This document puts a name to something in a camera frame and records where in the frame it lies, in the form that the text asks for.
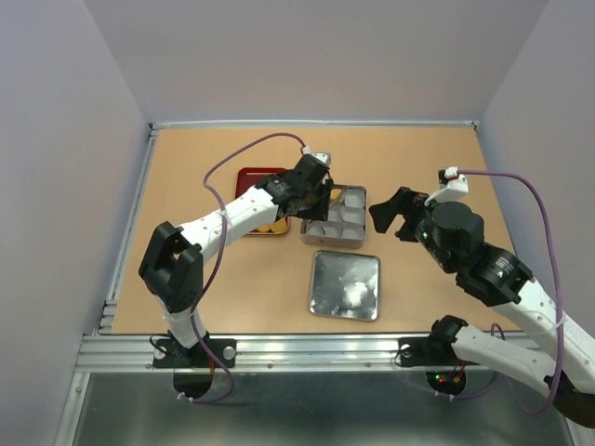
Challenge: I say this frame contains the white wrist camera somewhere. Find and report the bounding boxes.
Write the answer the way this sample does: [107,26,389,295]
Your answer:
[425,166,469,206]
[301,146,331,166]

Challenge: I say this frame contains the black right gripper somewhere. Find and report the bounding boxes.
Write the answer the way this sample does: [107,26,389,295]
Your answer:
[369,185,456,274]

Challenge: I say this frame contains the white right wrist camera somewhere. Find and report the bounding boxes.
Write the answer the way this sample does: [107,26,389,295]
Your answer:
[425,166,469,206]

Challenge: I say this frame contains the aluminium front rail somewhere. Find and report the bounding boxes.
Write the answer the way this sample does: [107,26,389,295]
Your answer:
[76,330,526,373]

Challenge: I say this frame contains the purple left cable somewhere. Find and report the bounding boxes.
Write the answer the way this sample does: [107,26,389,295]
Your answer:
[174,133,308,404]

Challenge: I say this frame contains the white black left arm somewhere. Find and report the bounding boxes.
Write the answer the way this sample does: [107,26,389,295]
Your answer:
[139,152,334,366]

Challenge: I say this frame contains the red rectangular tray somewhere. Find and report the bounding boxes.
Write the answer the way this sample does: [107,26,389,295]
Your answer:
[234,167,289,237]

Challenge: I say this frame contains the square cookie tin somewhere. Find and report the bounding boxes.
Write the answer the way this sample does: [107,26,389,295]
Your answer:
[300,185,367,249]

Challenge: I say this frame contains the round tan biscuit lower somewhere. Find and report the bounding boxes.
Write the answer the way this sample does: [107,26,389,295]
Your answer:
[270,218,288,234]

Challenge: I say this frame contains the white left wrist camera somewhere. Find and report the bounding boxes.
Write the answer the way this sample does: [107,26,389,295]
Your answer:
[301,146,331,166]

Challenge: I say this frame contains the silver tin lid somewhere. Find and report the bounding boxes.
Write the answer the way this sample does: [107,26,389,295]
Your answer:
[309,250,380,322]

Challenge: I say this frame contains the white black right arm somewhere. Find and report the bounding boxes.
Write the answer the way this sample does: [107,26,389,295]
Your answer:
[369,187,594,428]

